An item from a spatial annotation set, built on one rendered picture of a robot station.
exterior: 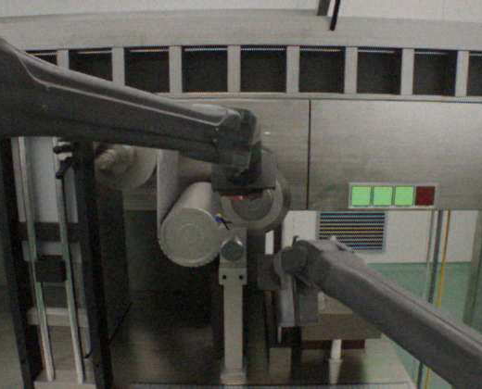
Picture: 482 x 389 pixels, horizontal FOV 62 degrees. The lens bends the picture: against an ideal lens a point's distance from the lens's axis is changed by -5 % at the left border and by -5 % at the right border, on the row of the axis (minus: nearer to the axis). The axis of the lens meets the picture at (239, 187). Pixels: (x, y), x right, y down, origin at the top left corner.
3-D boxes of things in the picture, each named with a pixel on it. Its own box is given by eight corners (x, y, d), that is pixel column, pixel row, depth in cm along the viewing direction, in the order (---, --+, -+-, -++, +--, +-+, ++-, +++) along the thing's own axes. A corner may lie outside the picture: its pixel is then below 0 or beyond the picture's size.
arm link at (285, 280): (308, 244, 67) (272, 246, 67) (312, 287, 65) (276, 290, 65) (302, 251, 74) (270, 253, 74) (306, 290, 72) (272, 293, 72)
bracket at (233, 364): (220, 381, 80) (218, 233, 74) (221, 361, 86) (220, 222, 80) (246, 381, 80) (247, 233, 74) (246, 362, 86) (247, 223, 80)
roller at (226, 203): (222, 230, 81) (220, 170, 78) (228, 199, 106) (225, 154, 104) (283, 228, 80) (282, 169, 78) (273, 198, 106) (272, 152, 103)
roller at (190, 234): (160, 265, 83) (158, 207, 80) (180, 228, 108) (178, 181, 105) (221, 266, 83) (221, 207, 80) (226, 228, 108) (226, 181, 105)
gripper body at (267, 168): (276, 193, 67) (277, 169, 61) (212, 194, 68) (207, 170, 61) (274, 157, 70) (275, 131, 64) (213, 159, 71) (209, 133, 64)
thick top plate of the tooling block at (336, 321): (301, 340, 82) (302, 313, 81) (284, 265, 121) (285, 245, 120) (380, 339, 82) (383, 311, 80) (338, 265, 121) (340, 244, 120)
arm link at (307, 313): (347, 245, 65) (303, 244, 61) (357, 320, 61) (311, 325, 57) (300, 258, 75) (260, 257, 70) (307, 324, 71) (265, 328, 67)
